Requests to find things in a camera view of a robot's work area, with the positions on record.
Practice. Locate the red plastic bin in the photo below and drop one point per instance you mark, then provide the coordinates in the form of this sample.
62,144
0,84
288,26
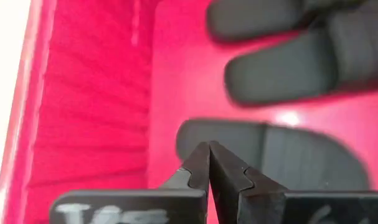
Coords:
98,109

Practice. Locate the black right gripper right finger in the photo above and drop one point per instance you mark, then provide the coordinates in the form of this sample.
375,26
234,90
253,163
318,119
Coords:
269,205

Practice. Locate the black rubber slide sandal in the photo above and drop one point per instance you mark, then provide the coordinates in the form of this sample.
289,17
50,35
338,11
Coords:
254,18
285,74
300,155

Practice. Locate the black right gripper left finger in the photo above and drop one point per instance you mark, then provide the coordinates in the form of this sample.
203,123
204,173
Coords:
129,207

